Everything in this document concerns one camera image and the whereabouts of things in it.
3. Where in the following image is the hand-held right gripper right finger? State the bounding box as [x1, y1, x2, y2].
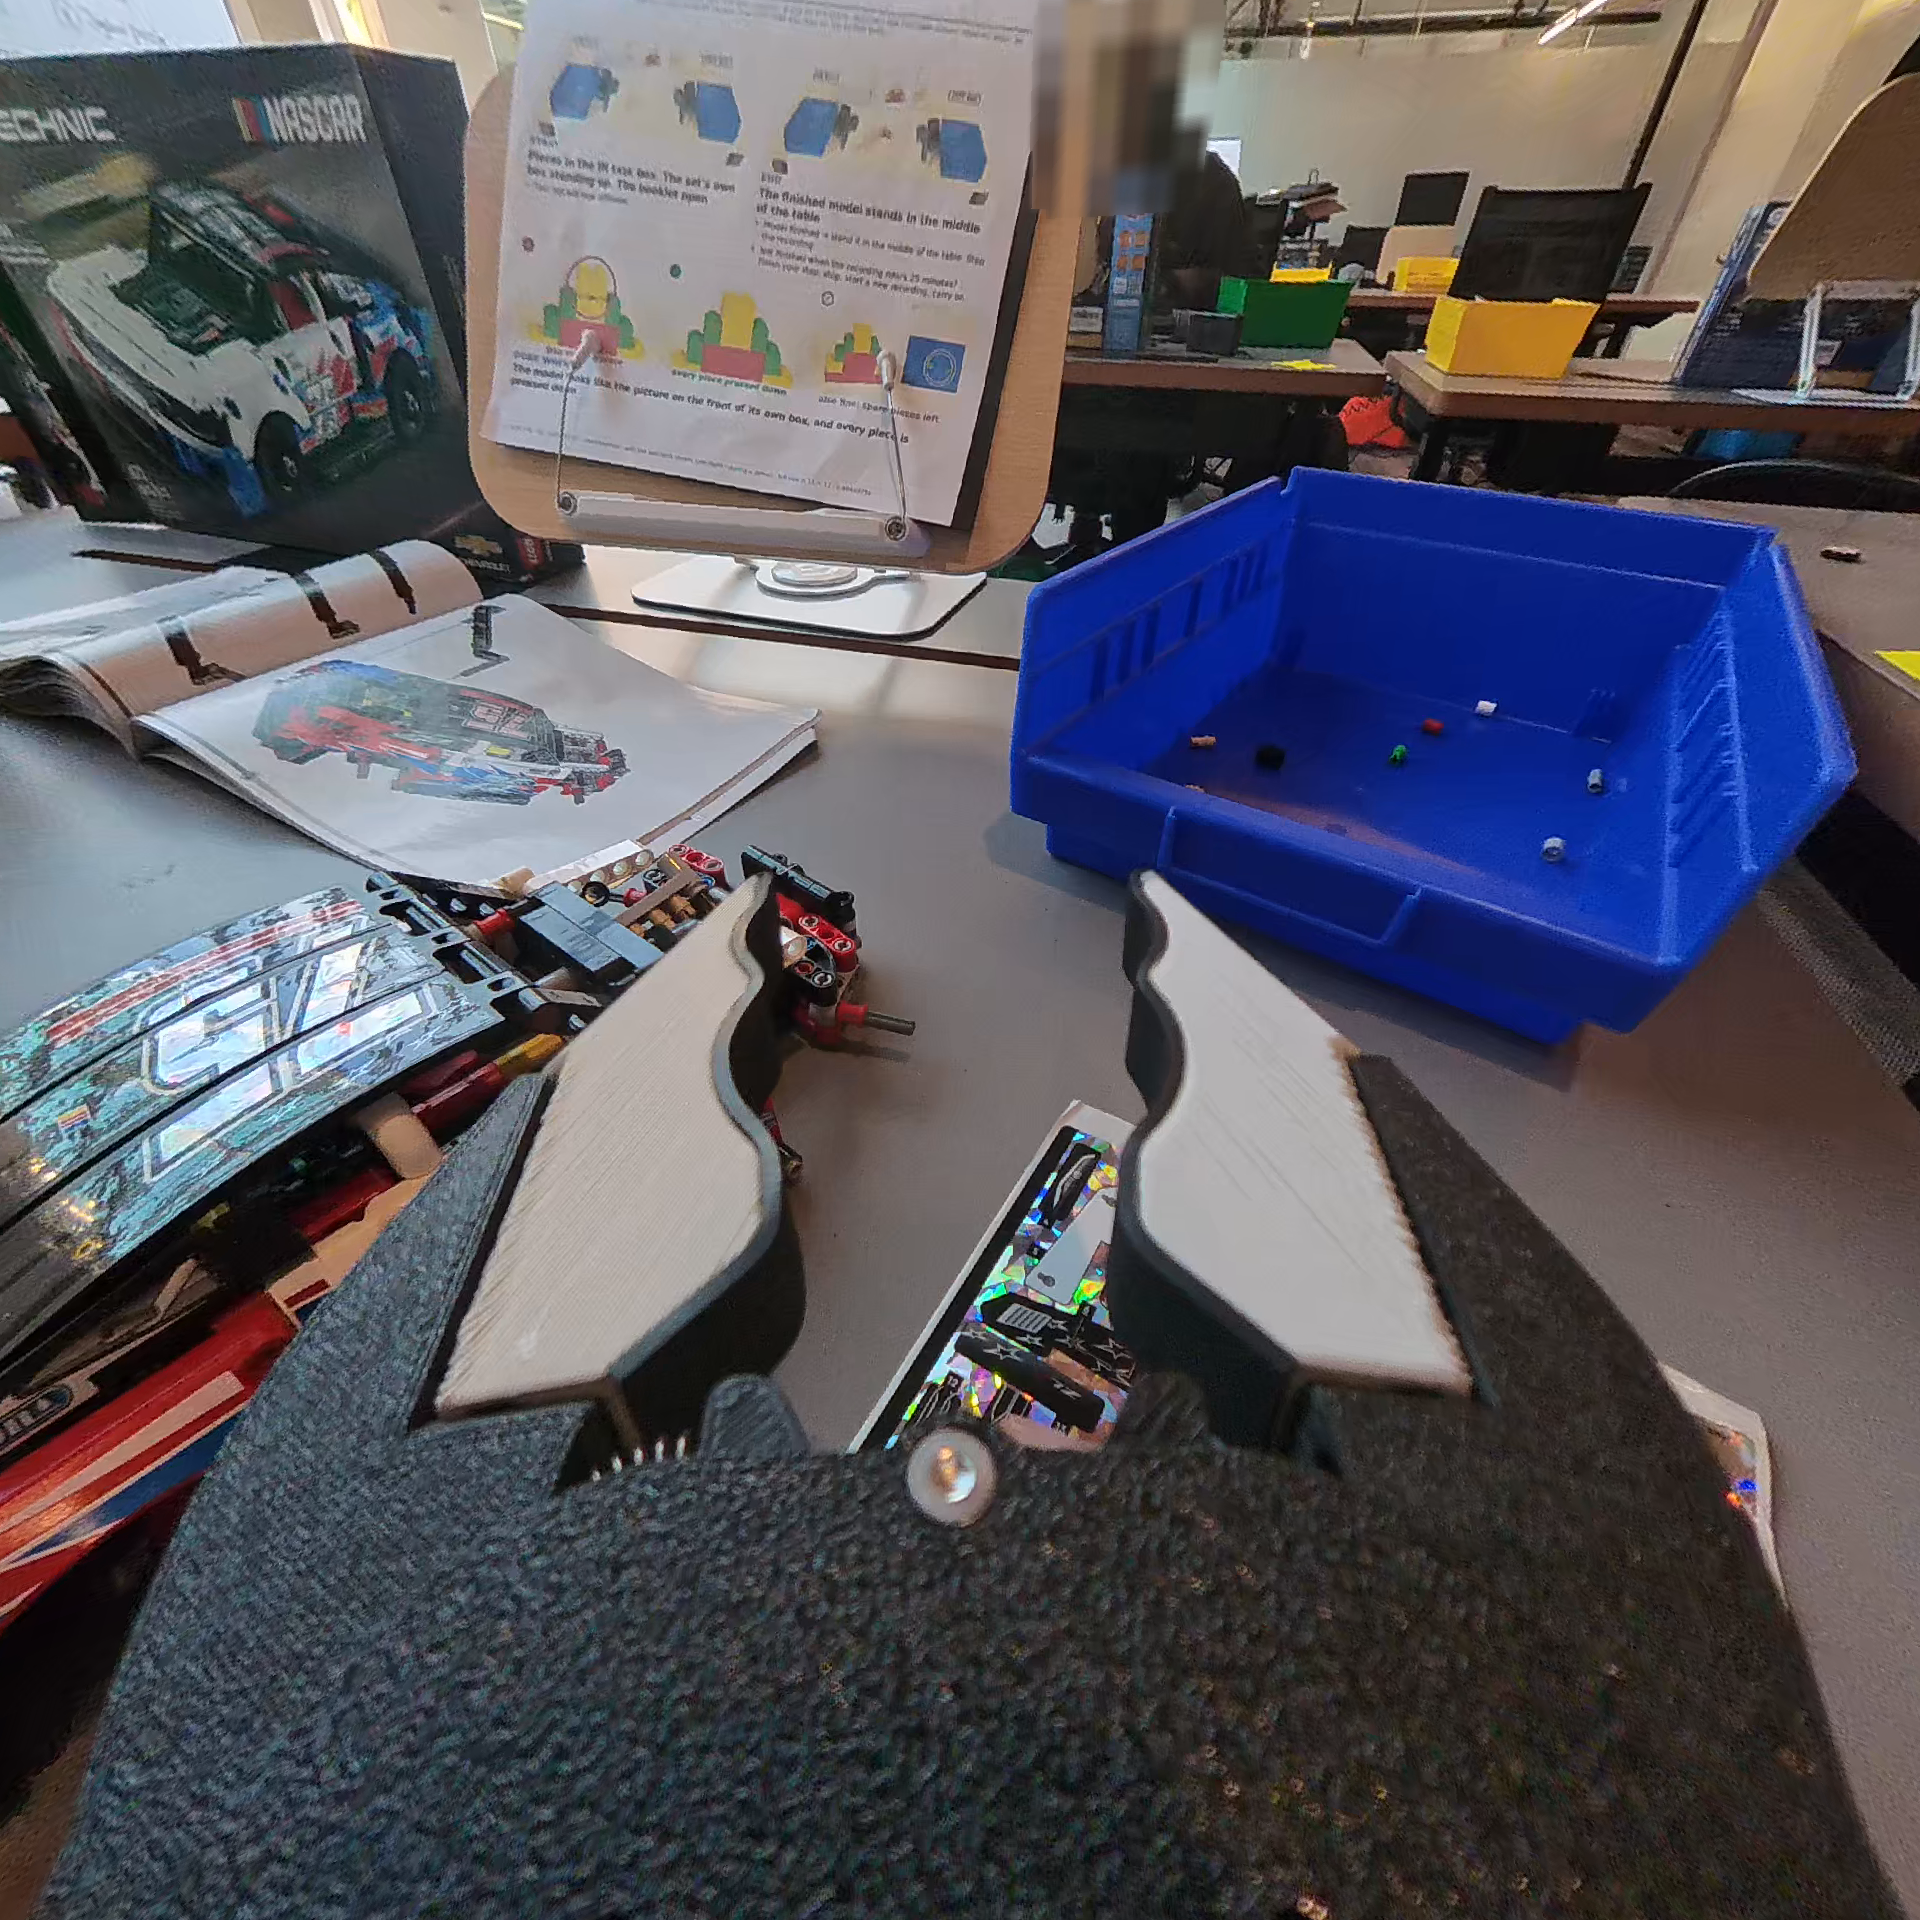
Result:
[1111, 874, 1474, 1449]

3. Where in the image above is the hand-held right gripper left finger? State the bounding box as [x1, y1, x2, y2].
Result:
[434, 874, 807, 1427]

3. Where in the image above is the red blue black brick car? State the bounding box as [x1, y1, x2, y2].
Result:
[0, 844, 916, 1629]

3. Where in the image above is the instruction booklet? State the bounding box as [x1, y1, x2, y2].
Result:
[0, 539, 818, 890]

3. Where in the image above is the grey desk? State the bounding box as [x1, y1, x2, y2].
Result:
[0, 509, 1920, 1801]

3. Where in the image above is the wooden office desk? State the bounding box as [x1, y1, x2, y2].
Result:
[1381, 352, 1920, 443]
[1056, 336, 1390, 400]

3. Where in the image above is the holographic sticker sheet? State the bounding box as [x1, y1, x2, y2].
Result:
[848, 1102, 1788, 1601]

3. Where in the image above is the blue plastic bin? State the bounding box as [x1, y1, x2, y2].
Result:
[1008, 465, 1858, 1044]

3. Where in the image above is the green plastic bin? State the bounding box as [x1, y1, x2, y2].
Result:
[1219, 274, 1355, 352]

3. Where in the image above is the wooden document board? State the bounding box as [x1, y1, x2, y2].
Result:
[463, 0, 1080, 577]
[1747, 76, 1920, 302]

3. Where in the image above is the printed instruction sheet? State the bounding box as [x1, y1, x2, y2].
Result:
[487, 0, 1045, 528]

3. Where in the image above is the black toy set box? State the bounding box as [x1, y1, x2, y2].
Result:
[0, 45, 588, 578]

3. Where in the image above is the clear brochure holder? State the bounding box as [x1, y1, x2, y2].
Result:
[1671, 201, 1920, 400]

